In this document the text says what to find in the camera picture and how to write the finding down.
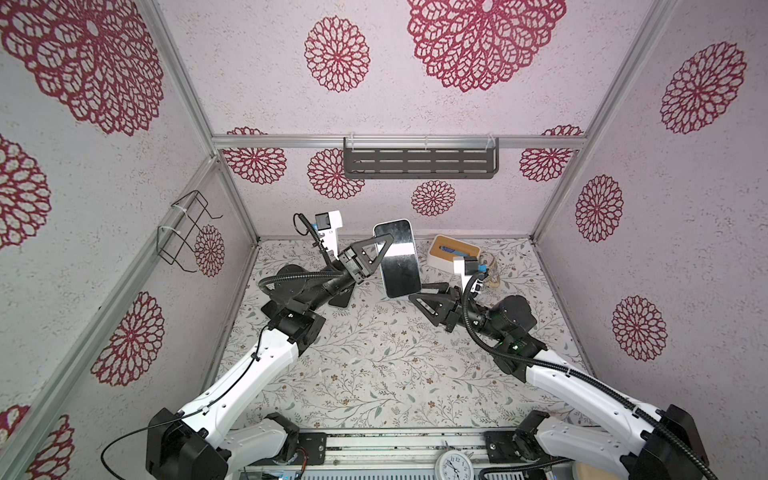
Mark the white tissue box wooden lid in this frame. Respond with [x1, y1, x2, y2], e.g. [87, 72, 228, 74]
[426, 235, 482, 274]

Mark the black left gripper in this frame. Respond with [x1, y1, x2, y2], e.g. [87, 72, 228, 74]
[307, 236, 393, 314]

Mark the grey wall shelf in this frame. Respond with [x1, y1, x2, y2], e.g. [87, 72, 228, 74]
[342, 138, 499, 180]

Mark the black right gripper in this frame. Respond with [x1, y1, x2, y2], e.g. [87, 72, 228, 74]
[416, 285, 507, 348]

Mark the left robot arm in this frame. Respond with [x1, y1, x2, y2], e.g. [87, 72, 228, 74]
[142, 234, 394, 479]

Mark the white analog clock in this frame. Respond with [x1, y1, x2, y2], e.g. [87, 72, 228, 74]
[434, 450, 475, 480]

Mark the black wire wall rack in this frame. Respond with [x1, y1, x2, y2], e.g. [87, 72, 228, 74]
[155, 190, 226, 278]

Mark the phone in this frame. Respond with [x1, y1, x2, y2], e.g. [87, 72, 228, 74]
[373, 218, 422, 299]

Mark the metal base rail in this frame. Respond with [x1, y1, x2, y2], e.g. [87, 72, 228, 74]
[227, 427, 601, 480]

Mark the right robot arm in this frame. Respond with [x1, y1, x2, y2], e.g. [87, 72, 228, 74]
[409, 273, 716, 479]

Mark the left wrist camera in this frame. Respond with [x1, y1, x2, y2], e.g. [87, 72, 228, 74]
[313, 210, 343, 258]

